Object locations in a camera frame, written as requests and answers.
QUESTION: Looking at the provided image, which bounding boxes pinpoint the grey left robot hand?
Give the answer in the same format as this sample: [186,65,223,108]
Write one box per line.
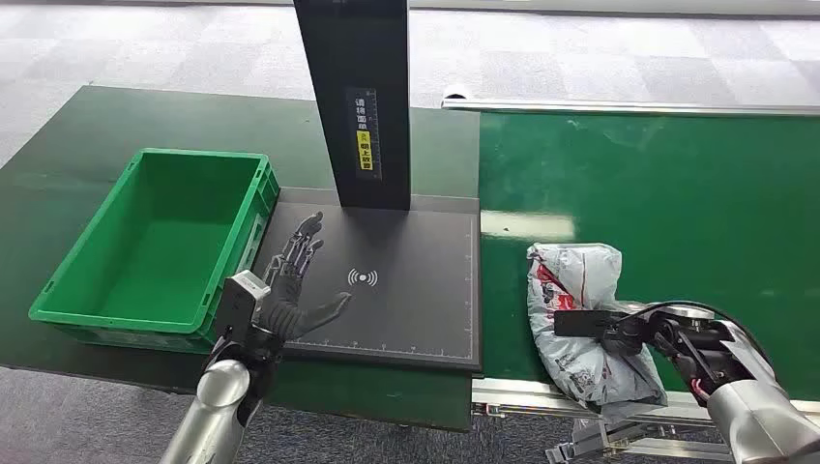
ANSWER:
[254,212,353,342]

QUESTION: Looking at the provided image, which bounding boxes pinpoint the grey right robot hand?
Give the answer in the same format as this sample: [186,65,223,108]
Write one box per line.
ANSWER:
[599,314,656,359]

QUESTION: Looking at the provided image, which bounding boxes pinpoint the grey mailer package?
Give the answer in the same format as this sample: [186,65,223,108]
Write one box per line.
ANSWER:
[525,242,669,413]

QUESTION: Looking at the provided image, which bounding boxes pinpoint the black inbound scanner machine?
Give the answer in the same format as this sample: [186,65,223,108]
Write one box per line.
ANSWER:
[251,0,483,373]

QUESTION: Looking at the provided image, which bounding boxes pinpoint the green conveyor belt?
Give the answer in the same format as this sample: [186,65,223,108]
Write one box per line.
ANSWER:
[478,111,820,402]

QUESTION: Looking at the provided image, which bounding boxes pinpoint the green plastic crate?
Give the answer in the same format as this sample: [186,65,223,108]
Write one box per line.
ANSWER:
[28,147,281,356]

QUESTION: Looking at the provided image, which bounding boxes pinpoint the black yellow label sticker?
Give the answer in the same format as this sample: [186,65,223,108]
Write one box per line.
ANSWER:
[344,86,384,183]

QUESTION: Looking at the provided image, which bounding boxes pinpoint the dark green table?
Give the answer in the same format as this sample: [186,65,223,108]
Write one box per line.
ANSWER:
[0,84,483,432]

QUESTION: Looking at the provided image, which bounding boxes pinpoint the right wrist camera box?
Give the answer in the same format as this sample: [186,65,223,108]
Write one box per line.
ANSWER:
[553,309,622,339]

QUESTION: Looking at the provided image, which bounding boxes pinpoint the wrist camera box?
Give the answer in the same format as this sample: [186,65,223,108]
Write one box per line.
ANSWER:
[553,309,622,339]
[216,270,273,345]

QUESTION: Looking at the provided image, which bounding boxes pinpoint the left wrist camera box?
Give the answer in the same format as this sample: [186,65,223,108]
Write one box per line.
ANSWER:
[216,270,273,345]

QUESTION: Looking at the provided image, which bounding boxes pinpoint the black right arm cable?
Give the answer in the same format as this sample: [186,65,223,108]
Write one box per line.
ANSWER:
[613,299,777,374]

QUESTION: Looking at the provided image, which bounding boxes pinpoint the wide silver conveyor frame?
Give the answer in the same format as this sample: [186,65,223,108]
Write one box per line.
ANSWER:
[470,377,820,464]

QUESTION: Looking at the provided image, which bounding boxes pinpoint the thin silver conveyor rail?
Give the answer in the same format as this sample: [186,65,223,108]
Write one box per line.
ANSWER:
[440,85,820,119]

